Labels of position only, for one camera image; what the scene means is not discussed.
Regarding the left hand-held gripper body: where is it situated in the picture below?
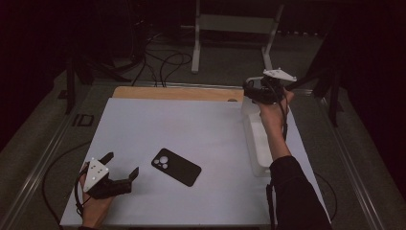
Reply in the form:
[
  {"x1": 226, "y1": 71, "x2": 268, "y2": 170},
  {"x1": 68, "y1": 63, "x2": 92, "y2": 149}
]
[{"x1": 81, "y1": 157, "x2": 133, "y2": 200}]

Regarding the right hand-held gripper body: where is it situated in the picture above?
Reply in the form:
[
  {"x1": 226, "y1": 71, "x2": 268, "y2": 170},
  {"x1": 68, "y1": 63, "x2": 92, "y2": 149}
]
[{"x1": 242, "y1": 67, "x2": 298, "y2": 105}]

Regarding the black phone case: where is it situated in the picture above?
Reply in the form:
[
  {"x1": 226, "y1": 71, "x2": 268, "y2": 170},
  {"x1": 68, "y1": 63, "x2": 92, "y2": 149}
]
[{"x1": 150, "y1": 148, "x2": 203, "y2": 188}]

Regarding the white plastic bin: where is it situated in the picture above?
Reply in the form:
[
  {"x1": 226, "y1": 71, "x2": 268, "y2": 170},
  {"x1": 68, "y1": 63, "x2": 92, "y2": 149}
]
[{"x1": 240, "y1": 76, "x2": 279, "y2": 177}]

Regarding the person's right hand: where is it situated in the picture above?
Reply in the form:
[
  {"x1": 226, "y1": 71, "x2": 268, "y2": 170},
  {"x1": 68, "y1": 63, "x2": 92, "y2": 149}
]
[{"x1": 259, "y1": 89, "x2": 295, "y2": 135}]

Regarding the person's left hand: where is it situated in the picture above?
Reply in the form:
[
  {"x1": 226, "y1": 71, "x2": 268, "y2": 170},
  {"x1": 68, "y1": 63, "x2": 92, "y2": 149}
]
[{"x1": 79, "y1": 166, "x2": 116, "y2": 229}]

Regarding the black tripod stand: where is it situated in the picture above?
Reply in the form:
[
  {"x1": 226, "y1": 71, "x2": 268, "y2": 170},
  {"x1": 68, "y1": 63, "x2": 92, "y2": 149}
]
[
  {"x1": 65, "y1": 57, "x2": 132, "y2": 115},
  {"x1": 285, "y1": 63, "x2": 345, "y2": 128}
]

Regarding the white table mat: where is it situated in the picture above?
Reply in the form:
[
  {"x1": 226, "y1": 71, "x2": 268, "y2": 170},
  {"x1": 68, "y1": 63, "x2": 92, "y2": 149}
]
[{"x1": 59, "y1": 97, "x2": 329, "y2": 227}]

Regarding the white metal stand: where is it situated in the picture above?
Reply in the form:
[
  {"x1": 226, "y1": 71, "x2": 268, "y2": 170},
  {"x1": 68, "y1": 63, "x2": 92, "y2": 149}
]
[{"x1": 191, "y1": 0, "x2": 285, "y2": 75}]

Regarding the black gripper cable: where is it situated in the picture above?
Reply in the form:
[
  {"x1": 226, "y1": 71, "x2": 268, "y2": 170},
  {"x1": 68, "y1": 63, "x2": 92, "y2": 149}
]
[
  {"x1": 279, "y1": 94, "x2": 290, "y2": 143},
  {"x1": 74, "y1": 167, "x2": 89, "y2": 219}
]

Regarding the black floor cable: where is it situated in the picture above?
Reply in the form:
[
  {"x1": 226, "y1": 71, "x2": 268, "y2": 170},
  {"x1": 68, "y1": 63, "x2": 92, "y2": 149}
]
[
  {"x1": 41, "y1": 140, "x2": 94, "y2": 226},
  {"x1": 314, "y1": 172, "x2": 339, "y2": 222},
  {"x1": 131, "y1": 56, "x2": 148, "y2": 87},
  {"x1": 158, "y1": 52, "x2": 193, "y2": 88}
]

